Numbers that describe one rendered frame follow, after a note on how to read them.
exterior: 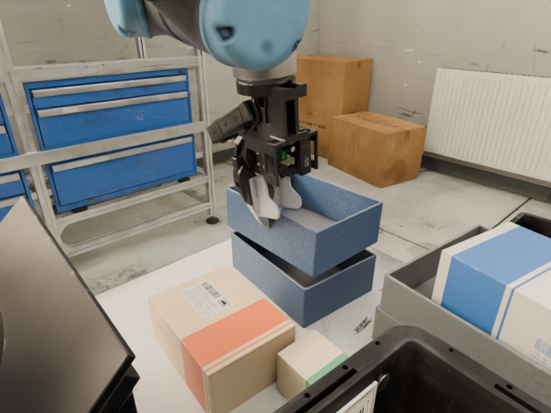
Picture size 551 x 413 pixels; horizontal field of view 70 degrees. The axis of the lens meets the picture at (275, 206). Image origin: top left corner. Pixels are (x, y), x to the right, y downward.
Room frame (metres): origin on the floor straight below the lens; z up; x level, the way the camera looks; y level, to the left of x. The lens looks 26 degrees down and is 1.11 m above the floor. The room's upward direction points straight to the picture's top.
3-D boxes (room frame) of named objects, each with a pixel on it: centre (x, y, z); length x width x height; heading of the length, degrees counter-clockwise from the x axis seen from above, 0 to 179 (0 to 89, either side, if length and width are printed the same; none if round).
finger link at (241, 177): (0.49, 0.03, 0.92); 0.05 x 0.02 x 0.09; 131
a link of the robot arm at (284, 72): (0.48, 0.01, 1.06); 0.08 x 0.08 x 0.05
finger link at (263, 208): (0.48, 0.01, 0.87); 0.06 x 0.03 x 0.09; 41
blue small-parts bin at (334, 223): (0.56, -0.04, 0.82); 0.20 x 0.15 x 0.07; 42
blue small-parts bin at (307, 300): (0.56, -0.04, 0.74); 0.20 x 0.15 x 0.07; 37
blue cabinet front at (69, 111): (1.79, 0.70, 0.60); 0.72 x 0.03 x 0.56; 132
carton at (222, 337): (0.38, 0.07, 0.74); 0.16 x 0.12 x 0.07; 38
